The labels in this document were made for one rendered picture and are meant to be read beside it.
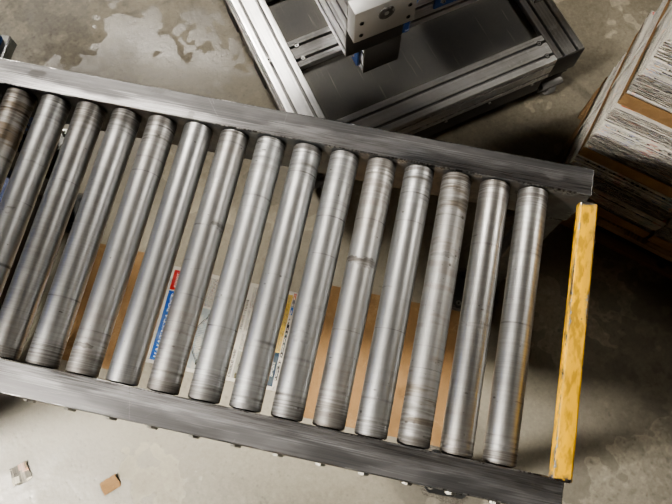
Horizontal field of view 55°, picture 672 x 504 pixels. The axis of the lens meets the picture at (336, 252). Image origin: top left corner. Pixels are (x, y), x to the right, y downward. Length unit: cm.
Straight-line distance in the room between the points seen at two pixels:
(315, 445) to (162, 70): 150
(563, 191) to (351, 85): 88
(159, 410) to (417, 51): 129
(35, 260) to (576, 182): 89
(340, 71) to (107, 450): 121
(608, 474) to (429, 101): 110
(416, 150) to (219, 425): 54
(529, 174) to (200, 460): 115
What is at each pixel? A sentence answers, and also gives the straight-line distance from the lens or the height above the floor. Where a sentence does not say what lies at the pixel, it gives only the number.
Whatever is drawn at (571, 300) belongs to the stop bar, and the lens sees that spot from 105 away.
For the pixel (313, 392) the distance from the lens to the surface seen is 178.
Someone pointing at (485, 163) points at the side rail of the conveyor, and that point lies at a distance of 111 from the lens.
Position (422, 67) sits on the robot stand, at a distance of 189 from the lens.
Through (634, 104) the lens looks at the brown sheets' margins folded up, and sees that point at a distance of 147.
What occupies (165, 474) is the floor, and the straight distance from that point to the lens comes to 183.
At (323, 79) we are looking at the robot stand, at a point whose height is 21.
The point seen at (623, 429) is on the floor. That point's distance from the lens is 194.
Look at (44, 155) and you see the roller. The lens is 120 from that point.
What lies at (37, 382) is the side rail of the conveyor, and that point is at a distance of 108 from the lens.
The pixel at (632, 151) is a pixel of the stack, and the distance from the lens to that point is 159.
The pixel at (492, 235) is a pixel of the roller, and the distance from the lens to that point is 106.
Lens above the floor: 178
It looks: 73 degrees down
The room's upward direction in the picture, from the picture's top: 1 degrees clockwise
